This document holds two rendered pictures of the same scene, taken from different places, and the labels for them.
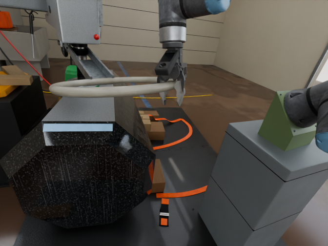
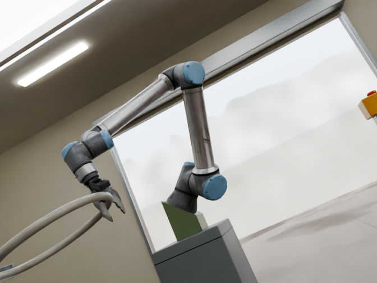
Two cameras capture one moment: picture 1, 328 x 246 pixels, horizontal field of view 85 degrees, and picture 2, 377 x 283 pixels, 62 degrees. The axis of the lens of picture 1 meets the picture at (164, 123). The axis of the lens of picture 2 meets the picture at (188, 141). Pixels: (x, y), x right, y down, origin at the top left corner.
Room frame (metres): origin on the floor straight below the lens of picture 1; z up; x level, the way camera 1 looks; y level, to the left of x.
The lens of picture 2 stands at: (-0.46, 0.79, 0.90)
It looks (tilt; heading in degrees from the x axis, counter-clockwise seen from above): 14 degrees up; 306
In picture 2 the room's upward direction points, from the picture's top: 24 degrees counter-clockwise
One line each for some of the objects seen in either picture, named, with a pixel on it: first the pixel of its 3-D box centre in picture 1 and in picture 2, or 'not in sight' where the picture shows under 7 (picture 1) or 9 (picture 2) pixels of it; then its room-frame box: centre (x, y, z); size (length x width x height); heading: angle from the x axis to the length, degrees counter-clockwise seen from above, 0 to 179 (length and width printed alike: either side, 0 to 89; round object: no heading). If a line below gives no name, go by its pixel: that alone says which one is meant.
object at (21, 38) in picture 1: (28, 51); not in sight; (3.71, 2.94, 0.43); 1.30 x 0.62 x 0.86; 25
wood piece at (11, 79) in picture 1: (15, 79); not in sight; (1.24, 1.14, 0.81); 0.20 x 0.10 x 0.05; 117
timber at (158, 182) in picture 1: (155, 174); not in sight; (1.21, 0.01, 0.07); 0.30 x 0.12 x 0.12; 15
